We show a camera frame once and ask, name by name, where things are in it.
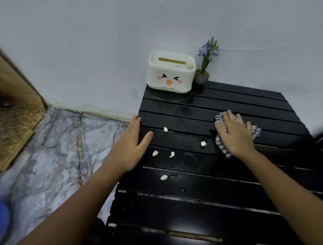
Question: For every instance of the blue white striped cloth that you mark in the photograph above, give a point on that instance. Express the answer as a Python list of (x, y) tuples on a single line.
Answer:
[(257, 131)]

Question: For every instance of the person's right forearm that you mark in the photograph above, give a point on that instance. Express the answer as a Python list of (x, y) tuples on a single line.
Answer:
[(285, 196)]

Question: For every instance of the person's left thumb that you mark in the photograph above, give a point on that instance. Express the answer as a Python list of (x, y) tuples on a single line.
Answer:
[(145, 141)]

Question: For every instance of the wooden door frame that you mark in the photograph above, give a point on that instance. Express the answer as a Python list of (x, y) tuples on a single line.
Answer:
[(17, 88)]

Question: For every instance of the person's right little finger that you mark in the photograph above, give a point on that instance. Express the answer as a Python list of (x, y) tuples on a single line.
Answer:
[(249, 128)]

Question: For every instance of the person's right middle finger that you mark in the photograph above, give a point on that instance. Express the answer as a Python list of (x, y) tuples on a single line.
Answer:
[(232, 118)]

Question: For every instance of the worn wooden board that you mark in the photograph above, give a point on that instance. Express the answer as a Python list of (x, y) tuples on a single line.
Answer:
[(15, 133)]

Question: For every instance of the small potted purple flower plant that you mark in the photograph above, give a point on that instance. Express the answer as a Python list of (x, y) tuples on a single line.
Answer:
[(201, 75)]

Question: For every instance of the person's left forearm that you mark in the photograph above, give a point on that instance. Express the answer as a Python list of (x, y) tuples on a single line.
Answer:
[(75, 209)]

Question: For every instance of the person's left hand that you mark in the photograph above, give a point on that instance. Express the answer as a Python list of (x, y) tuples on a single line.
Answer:
[(126, 151)]

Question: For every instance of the blue object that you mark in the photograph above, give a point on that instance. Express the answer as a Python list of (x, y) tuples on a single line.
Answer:
[(3, 222)]

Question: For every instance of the person's right thumb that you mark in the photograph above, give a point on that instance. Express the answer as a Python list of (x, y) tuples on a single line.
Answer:
[(220, 130)]

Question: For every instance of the white tissue box with face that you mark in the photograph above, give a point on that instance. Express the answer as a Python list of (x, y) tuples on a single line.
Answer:
[(171, 75)]

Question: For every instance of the person's right hand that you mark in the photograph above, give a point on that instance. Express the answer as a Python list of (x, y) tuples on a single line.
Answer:
[(236, 138)]

